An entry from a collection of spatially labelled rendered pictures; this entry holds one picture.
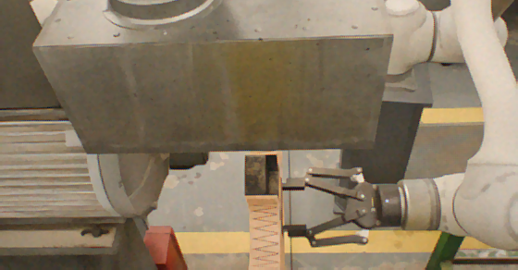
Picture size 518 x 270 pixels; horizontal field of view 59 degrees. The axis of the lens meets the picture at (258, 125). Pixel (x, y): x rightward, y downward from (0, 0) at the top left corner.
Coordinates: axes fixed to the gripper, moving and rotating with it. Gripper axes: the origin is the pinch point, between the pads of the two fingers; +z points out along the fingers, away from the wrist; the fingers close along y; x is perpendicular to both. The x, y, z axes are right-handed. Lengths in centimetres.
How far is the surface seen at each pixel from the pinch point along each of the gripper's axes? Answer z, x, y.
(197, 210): 41, -122, 23
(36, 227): 39.5, 10.0, -4.5
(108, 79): 14.3, 46.8, 2.6
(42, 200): 31.4, 24.1, -3.1
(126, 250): 34.4, -18.1, -5.1
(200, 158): 18.7, -16.3, 14.6
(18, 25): 25, 44, 10
